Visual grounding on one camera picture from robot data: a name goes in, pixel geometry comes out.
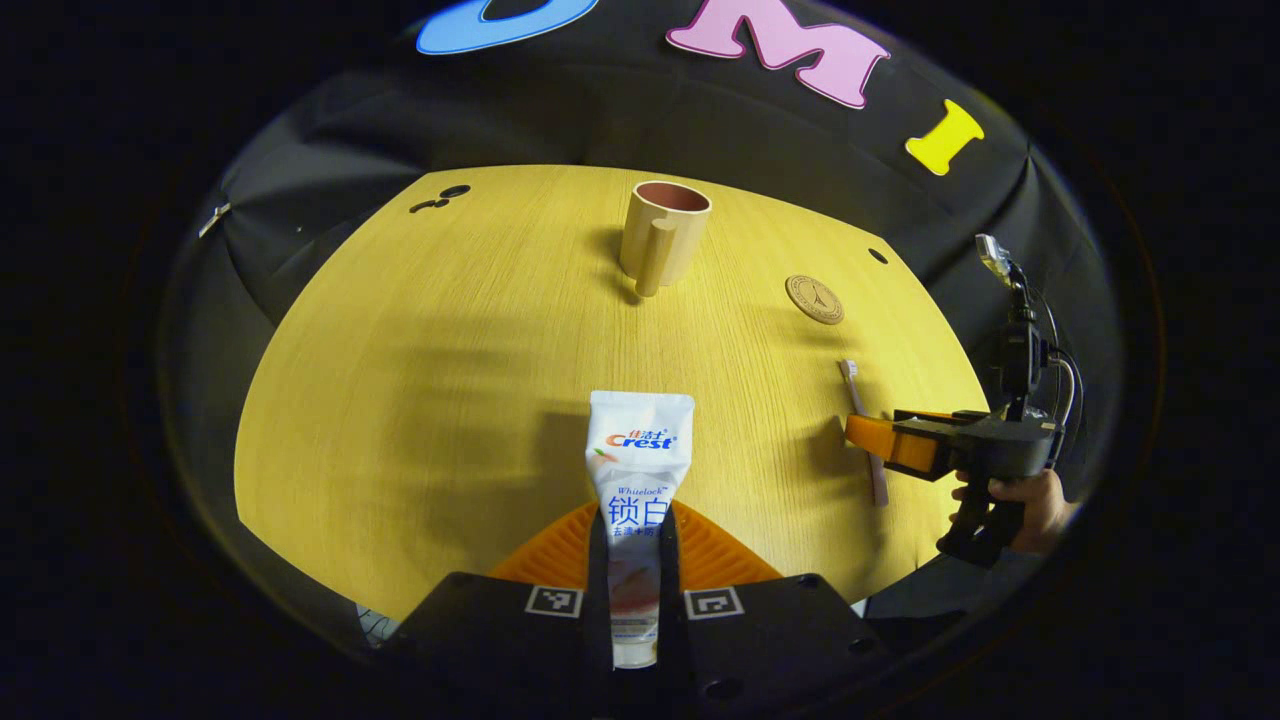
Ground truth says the round cork coaster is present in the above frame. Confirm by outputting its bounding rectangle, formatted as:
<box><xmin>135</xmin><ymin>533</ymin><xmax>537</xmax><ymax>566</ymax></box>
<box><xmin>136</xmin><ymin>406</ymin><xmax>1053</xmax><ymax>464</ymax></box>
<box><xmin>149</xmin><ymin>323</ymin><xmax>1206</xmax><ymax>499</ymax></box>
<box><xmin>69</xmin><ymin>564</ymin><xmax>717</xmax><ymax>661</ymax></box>
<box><xmin>785</xmin><ymin>275</ymin><xmax>845</xmax><ymax>326</ymax></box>

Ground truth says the black backdrop cloth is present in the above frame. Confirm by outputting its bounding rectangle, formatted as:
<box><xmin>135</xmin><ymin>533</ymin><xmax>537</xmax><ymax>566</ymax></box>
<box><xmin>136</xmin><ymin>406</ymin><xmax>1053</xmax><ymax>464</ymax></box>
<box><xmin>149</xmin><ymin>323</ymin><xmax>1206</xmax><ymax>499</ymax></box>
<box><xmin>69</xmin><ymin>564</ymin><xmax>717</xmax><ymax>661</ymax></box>
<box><xmin>165</xmin><ymin>0</ymin><xmax>1121</xmax><ymax>641</ymax></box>

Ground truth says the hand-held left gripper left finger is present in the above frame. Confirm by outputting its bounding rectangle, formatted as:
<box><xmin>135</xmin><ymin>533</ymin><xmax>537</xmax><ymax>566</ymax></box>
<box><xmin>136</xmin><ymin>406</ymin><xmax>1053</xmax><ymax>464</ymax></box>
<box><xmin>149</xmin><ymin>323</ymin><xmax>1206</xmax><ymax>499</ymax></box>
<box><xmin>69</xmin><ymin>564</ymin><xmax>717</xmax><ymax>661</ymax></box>
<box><xmin>380</xmin><ymin>500</ymin><xmax>613</xmax><ymax>720</ymax></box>

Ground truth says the beige cup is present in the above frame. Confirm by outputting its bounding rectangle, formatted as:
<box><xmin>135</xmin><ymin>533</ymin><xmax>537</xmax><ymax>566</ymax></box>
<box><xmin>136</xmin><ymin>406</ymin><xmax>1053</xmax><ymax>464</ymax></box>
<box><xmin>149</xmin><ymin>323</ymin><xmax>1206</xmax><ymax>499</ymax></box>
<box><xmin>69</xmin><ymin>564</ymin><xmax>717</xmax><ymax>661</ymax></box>
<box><xmin>619</xmin><ymin>181</ymin><xmax>712</xmax><ymax>298</ymax></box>

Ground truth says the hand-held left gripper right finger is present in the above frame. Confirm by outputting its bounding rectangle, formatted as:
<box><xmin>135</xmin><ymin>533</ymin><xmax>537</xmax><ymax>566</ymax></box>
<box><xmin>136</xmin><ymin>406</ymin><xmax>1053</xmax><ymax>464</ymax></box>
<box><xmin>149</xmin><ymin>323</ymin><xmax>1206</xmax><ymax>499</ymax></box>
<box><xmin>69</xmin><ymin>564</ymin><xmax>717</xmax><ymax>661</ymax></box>
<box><xmin>660</xmin><ymin>500</ymin><xmax>886</xmax><ymax>720</ymax></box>

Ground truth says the pale pink toothbrush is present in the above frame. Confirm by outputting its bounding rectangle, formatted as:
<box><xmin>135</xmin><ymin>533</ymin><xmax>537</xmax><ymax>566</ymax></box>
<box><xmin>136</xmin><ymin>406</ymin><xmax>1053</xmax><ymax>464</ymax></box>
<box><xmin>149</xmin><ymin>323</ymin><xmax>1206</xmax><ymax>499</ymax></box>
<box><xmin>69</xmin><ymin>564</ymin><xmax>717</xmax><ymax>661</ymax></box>
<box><xmin>838</xmin><ymin>360</ymin><xmax>890</xmax><ymax>507</ymax></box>

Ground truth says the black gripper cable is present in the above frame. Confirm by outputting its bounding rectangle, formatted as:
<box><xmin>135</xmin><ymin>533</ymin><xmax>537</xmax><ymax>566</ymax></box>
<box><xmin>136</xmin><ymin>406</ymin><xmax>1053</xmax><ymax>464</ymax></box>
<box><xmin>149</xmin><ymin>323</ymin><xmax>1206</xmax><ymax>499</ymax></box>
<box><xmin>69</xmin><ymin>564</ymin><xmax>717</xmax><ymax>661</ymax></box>
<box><xmin>1015</xmin><ymin>265</ymin><xmax>1087</xmax><ymax>471</ymax></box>

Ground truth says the white toothpaste tube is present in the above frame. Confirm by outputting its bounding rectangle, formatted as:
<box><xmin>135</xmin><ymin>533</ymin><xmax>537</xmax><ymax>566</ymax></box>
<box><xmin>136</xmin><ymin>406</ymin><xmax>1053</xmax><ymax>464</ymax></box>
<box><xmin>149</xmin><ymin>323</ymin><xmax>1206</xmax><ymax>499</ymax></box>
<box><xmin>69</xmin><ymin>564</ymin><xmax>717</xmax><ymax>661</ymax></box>
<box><xmin>585</xmin><ymin>390</ymin><xmax>696</xmax><ymax>669</ymax></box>

